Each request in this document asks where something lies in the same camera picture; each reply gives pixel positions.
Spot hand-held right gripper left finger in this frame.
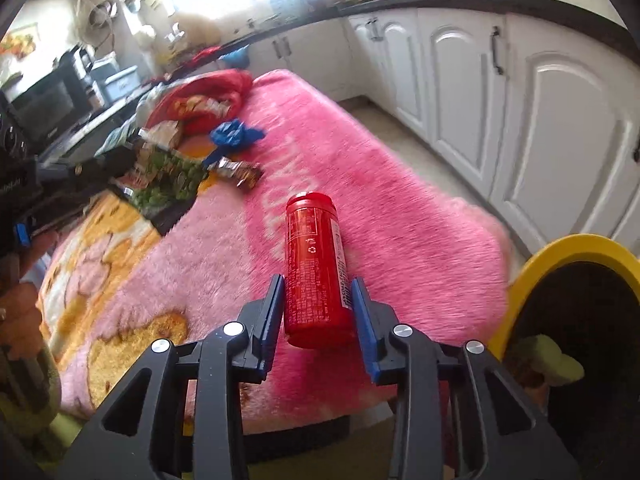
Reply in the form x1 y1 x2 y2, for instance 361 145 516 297
60 274 286 480

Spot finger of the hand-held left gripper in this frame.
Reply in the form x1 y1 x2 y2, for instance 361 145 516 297
35 152 151 213

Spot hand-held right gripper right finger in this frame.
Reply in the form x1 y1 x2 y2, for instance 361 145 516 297
350 276 581 480

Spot red can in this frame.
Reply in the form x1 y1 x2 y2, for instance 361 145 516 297
284 191 357 350

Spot green snack packet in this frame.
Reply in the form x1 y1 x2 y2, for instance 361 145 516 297
102 135 211 237

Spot person's left hand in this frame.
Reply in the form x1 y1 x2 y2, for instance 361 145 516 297
0 234 57 361

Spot pale teal cloth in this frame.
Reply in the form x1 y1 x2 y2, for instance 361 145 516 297
94 87 166 157

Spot black microwave oven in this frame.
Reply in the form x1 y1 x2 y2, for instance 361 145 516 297
7 52 93 143

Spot pink printed blanket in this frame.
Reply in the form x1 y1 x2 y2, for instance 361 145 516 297
37 69 513 436

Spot light blue box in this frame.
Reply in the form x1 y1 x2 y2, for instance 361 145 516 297
100 66 142 103

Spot brown snack wrapper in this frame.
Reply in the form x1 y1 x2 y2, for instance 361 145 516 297
202 156 265 191

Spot blue crumpled plastic bag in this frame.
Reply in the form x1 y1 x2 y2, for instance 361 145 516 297
209 119 266 153

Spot red cloth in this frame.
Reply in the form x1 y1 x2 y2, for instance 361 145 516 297
187 46 223 66

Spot blue bowl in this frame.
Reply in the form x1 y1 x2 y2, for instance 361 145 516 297
220 46 251 68

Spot black bin liner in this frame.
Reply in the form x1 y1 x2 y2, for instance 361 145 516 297
502 259 640 480

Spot white lower kitchen cabinets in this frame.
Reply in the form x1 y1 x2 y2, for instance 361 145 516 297
245 7 640 261

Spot black kitchen countertop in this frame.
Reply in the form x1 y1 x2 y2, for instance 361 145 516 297
35 0 640 161

